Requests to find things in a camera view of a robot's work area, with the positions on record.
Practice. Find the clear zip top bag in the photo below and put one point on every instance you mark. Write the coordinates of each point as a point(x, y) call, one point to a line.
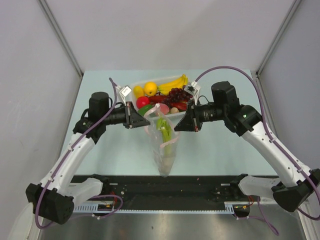
point(155, 136)

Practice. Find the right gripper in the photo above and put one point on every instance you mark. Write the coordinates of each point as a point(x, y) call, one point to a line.
point(190, 123)

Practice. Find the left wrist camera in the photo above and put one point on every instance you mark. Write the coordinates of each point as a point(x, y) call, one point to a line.
point(123, 92)

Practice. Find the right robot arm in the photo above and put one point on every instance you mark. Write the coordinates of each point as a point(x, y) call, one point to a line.
point(295, 181)

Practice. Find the beige garlic bulb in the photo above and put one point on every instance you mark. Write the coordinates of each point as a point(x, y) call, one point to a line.
point(174, 110)

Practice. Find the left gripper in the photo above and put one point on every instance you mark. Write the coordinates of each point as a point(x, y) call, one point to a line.
point(133, 119)

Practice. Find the yellow lemon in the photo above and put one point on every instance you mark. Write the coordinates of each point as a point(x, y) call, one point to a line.
point(138, 91)

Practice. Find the white green celery stalk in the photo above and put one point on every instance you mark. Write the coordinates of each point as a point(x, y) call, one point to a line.
point(167, 158)

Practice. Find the yellow orange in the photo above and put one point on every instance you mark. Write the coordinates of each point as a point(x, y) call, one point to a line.
point(150, 88)

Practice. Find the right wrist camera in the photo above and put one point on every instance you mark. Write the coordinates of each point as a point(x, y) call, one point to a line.
point(193, 88)

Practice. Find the white plastic basket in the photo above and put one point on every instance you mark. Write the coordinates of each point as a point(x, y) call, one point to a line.
point(158, 82)

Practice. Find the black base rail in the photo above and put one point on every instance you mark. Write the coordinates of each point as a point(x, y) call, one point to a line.
point(173, 193)

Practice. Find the purple grape bunch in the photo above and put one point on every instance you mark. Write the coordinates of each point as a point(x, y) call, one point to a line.
point(177, 95)

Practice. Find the red crayfish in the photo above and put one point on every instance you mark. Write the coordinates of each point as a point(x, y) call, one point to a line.
point(181, 106)

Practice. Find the green bell pepper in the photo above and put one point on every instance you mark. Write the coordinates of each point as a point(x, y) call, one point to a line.
point(142, 111)

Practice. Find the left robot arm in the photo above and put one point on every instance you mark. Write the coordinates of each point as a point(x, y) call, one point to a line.
point(53, 198)

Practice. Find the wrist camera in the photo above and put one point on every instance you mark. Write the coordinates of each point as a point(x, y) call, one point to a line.
point(193, 88)
point(123, 92)

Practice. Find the red tomato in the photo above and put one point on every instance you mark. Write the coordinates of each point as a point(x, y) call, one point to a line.
point(142, 101)

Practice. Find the pink peach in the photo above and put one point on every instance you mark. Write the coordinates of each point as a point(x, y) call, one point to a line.
point(164, 108)

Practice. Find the yellow banana bunch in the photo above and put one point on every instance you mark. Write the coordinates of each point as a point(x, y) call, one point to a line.
point(165, 88)

